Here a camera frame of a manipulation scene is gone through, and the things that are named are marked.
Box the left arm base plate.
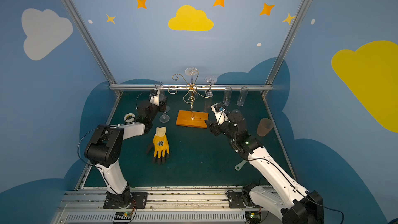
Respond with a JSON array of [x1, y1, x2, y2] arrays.
[[103, 192, 148, 209]]

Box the yellow black work glove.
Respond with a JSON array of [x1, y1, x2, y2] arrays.
[[146, 127, 170, 165]]

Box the horizontal aluminium frame bar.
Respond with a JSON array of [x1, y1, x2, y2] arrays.
[[110, 84, 273, 91]]

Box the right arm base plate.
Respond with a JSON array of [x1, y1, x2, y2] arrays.
[[226, 190, 260, 208]]

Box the white tape roll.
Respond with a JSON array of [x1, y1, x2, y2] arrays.
[[123, 113, 135, 123]]

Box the clear flute glass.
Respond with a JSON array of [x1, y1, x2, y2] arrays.
[[185, 67, 199, 101], [236, 87, 249, 107], [159, 97, 170, 123], [222, 87, 232, 106], [155, 82, 167, 101], [204, 76, 217, 113]]

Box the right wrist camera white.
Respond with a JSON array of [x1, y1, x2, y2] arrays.
[[211, 103, 228, 125]]

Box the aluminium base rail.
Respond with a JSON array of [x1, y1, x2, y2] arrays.
[[52, 186, 283, 224]]

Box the right controller board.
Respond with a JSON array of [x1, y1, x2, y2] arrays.
[[245, 212, 262, 224]]

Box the translucent brown plastic cup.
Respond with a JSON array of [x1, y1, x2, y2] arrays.
[[257, 118, 274, 137]]

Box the white plastic brush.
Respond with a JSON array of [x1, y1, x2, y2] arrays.
[[235, 160, 247, 171]]

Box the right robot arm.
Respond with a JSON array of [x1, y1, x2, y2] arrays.
[[206, 105, 327, 224]]

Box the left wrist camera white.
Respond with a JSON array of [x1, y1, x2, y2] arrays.
[[149, 89, 160, 106]]

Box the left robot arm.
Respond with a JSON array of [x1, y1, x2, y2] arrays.
[[84, 97, 167, 209]]

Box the left controller board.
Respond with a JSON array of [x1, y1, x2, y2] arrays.
[[113, 212, 135, 224]]

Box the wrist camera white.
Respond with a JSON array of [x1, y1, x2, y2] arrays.
[[211, 103, 228, 125], [149, 89, 160, 106]]

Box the left aluminium frame post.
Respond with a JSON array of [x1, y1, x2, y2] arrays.
[[61, 0, 117, 85]]

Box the right aluminium frame post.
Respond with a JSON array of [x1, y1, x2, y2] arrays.
[[262, 0, 313, 100]]

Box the controller board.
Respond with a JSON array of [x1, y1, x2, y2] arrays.
[[113, 212, 135, 224], [245, 212, 262, 224]]

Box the gold wire glass rack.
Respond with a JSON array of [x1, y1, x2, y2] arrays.
[[172, 73, 208, 129]]

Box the aluminium frame post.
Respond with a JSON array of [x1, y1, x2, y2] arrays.
[[262, 0, 313, 100], [61, 0, 117, 85]]

